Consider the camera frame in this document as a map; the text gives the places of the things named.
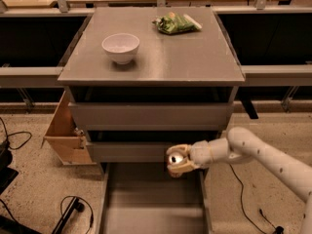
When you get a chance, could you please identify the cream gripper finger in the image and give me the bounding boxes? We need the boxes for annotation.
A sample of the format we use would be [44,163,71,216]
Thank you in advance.
[168,162,194,174]
[166,144,191,156]

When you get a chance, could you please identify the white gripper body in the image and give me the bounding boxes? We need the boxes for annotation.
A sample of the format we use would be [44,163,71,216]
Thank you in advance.
[189,139,230,169]

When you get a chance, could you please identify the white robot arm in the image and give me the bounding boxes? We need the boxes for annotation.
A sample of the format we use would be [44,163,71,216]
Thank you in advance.
[166,127,312,234]

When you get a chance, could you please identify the open bottom drawer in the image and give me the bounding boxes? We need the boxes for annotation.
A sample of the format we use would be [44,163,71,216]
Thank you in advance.
[96,163,214,234]

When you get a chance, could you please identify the grey middle drawer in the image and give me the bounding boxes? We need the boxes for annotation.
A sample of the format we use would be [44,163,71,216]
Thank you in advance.
[87,142,174,163]

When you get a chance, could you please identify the grey drawer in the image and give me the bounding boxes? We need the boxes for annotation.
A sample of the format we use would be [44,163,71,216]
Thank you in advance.
[87,142,174,163]
[68,102,233,131]

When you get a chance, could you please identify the grey drawer cabinet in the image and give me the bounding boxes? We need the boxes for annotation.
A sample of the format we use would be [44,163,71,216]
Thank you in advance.
[58,6,246,174]

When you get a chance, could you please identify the grey top drawer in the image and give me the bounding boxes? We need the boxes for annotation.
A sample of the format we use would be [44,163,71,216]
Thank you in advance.
[68,102,233,131]

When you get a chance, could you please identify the cardboard box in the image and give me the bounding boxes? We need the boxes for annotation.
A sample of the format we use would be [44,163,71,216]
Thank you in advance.
[44,93,93,165]

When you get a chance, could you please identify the white ceramic bowl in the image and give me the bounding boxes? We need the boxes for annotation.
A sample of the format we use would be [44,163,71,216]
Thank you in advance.
[101,33,140,64]

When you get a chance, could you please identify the green chip bag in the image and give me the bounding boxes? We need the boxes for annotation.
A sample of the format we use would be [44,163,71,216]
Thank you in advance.
[152,12,202,35]

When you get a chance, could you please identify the grey metal rail frame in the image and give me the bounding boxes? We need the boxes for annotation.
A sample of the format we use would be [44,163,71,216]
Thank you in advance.
[0,0,312,115]

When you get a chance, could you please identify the black stand with cable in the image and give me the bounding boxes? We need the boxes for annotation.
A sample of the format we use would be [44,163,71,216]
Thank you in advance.
[52,195,95,234]

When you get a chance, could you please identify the black cable on floor right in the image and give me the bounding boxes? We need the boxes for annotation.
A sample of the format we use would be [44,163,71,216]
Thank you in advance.
[228,163,286,234]

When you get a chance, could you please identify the black cable on floor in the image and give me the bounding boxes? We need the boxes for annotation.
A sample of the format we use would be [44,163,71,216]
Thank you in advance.
[228,163,286,234]
[0,116,33,151]

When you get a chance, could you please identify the black cable on floor left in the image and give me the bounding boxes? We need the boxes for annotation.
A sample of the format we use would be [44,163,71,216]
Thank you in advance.
[0,116,33,151]

